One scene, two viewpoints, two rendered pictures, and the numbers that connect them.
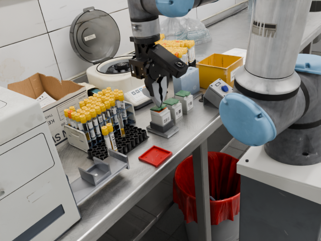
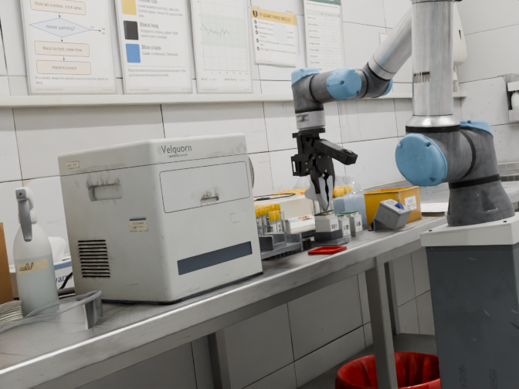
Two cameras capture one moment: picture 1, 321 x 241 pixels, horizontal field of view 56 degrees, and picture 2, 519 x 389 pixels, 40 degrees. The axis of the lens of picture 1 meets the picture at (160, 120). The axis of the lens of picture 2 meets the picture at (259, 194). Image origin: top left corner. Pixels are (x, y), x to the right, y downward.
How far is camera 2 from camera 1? 1.10 m
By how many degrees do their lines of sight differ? 27
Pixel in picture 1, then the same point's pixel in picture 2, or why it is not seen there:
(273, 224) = (471, 308)
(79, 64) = not seen: hidden behind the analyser
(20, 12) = (144, 133)
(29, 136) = (237, 160)
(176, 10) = (346, 89)
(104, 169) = (278, 242)
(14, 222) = (220, 231)
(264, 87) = (429, 122)
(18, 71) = not seen: hidden behind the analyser
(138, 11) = (305, 101)
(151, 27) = (318, 116)
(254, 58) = (418, 101)
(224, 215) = not seen: outside the picture
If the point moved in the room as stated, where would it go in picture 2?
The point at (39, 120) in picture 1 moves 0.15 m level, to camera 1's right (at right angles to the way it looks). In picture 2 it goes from (244, 150) to (316, 141)
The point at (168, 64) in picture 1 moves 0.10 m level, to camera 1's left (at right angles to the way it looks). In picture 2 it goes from (337, 151) to (297, 156)
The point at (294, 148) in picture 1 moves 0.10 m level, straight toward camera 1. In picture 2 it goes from (474, 205) to (469, 211)
